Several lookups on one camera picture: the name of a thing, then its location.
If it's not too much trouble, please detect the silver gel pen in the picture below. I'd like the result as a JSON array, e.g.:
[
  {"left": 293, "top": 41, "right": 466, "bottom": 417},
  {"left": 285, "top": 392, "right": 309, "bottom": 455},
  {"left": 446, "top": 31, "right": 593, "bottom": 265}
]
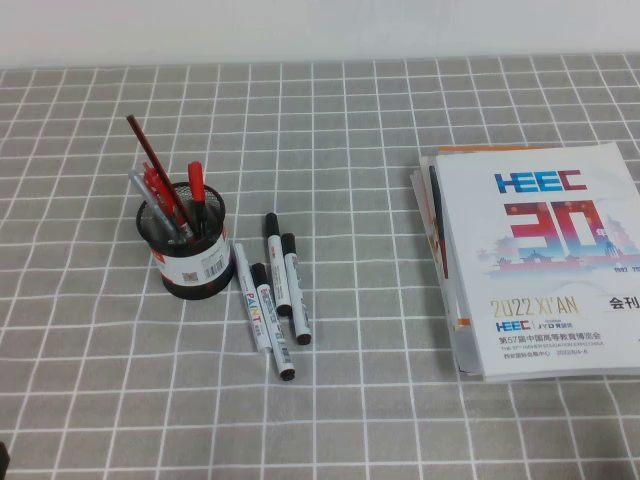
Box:
[{"left": 127, "top": 169, "right": 182, "bottom": 242}]

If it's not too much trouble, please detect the white HEEC booklet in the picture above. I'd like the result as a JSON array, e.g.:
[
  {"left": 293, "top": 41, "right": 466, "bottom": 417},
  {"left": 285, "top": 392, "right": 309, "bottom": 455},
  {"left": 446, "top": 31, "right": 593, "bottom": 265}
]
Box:
[{"left": 433, "top": 141, "right": 640, "bottom": 384}]

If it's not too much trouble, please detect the grey checked tablecloth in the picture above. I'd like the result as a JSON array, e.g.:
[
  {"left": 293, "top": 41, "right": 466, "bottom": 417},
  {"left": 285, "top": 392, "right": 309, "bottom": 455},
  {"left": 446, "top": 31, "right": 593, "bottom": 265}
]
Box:
[{"left": 0, "top": 53, "right": 640, "bottom": 480}]

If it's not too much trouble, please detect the red pen with clip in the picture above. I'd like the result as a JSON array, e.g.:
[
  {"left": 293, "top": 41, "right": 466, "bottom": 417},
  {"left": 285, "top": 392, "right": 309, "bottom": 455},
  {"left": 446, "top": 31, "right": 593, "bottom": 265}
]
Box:
[{"left": 141, "top": 160, "right": 184, "bottom": 227}]

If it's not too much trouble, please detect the white booklet with red picture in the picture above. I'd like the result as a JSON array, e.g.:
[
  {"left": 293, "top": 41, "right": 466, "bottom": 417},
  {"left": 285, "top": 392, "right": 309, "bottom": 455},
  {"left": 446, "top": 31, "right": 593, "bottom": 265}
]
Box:
[{"left": 410, "top": 168, "right": 442, "bottom": 257}]

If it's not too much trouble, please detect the red marker pen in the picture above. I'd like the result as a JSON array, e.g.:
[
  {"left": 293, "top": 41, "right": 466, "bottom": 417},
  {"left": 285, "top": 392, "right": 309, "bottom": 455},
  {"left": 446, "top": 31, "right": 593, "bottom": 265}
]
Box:
[{"left": 187, "top": 160, "right": 209, "bottom": 237}]

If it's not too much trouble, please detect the dark red pencil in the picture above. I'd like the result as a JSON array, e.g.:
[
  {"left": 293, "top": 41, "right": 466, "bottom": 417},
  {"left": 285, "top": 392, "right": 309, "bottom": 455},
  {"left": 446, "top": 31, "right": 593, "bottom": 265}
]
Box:
[{"left": 125, "top": 114, "right": 199, "bottom": 237}]

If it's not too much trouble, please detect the white paint marker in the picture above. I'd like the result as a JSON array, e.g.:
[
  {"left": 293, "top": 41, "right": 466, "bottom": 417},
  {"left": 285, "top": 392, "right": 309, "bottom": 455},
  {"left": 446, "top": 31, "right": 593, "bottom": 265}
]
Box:
[{"left": 232, "top": 242, "right": 271, "bottom": 354}]

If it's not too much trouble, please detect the black-capped white marker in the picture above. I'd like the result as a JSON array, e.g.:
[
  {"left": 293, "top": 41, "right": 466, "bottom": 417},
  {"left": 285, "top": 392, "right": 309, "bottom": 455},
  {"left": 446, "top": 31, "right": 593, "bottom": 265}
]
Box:
[
  {"left": 264, "top": 212, "right": 294, "bottom": 317},
  {"left": 249, "top": 263, "right": 297, "bottom": 384},
  {"left": 279, "top": 232, "right": 313, "bottom": 346}
]

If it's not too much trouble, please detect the black mesh pen holder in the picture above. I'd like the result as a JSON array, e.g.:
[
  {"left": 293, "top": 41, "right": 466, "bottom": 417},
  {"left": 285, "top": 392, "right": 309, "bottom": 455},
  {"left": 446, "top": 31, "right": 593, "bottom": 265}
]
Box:
[{"left": 135, "top": 182, "right": 235, "bottom": 301}]

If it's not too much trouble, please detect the dark-covered booklet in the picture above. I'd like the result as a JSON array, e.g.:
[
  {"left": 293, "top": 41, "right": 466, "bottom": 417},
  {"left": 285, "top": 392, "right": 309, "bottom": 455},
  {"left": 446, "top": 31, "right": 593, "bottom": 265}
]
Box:
[{"left": 428, "top": 165, "right": 451, "bottom": 281}]

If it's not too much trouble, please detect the orange-edged white booklet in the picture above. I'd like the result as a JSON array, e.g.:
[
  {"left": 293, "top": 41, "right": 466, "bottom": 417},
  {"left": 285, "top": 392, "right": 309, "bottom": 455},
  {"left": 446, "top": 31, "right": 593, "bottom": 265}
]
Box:
[{"left": 418, "top": 144, "right": 501, "bottom": 377}]

